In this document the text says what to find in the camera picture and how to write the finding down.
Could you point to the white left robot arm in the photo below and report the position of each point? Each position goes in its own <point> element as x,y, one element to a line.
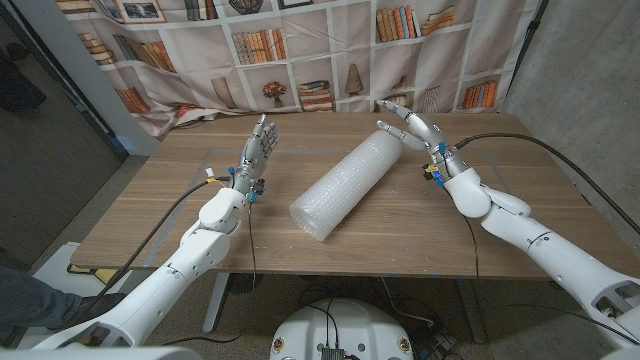
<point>155,290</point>

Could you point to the printed bookshelf backdrop cloth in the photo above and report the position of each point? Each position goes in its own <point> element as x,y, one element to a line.
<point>310,60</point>

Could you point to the white robot torso base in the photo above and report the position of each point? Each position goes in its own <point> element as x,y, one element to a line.
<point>350,330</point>

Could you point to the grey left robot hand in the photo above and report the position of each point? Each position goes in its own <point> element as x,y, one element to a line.
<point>255,150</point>

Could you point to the person's leg in blue jeans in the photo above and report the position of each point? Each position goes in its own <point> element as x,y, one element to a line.
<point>30,300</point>

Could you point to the black backdrop stand pole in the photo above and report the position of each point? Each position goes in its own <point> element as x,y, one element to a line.
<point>530,42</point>

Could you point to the grey metal table leg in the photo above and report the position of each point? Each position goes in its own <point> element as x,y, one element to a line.
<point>472,315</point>
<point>216,305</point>

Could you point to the white floor platform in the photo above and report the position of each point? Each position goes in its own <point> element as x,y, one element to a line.
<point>60,260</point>

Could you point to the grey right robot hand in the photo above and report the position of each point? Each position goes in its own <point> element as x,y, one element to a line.
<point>427,132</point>

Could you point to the floor power strip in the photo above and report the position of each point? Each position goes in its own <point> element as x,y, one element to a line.
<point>440,345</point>

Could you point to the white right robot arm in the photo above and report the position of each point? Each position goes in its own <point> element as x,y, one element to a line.
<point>550,250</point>

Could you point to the clear bubble wrap roll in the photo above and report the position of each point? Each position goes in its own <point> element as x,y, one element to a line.
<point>345,185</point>

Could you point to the black shoe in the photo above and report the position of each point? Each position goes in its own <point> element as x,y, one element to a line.
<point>90,307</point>

